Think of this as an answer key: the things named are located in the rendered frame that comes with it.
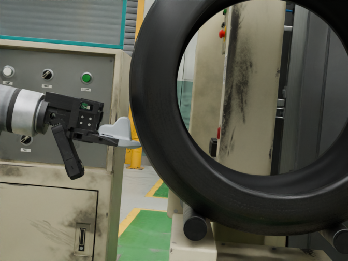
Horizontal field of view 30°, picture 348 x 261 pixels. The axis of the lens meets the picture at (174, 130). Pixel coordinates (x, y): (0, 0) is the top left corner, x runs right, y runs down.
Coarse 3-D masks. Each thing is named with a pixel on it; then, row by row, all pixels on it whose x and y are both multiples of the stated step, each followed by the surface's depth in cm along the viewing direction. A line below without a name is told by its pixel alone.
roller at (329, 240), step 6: (330, 228) 126; (336, 228) 123; (342, 228) 122; (324, 234) 128; (330, 234) 124; (336, 234) 121; (342, 234) 120; (330, 240) 123; (336, 240) 120; (342, 240) 120; (336, 246) 121; (342, 246) 120; (342, 252) 121
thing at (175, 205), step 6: (168, 192) 155; (168, 198) 155; (174, 198) 155; (168, 204) 155; (174, 204) 155; (180, 204) 155; (168, 210) 155; (174, 210) 155; (180, 210) 155; (168, 216) 155
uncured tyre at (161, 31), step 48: (192, 0) 117; (240, 0) 144; (288, 0) 144; (336, 0) 143; (144, 48) 119; (144, 96) 119; (144, 144) 122; (192, 144) 118; (336, 144) 145; (192, 192) 120; (240, 192) 118; (288, 192) 145; (336, 192) 118
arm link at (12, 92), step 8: (0, 88) 128; (8, 88) 128; (16, 88) 129; (0, 96) 126; (8, 96) 126; (16, 96) 127; (0, 104) 126; (8, 104) 126; (0, 112) 126; (8, 112) 126; (0, 120) 126; (8, 120) 126; (0, 128) 128; (8, 128) 128
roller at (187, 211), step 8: (184, 208) 137; (184, 216) 128; (192, 216) 122; (200, 216) 123; (184, 224) 121; (192, 224) 120; (200, 224) 120; (184, 232) 121; (192, 232) 120; (200, 232) 120; (192, 240) 121
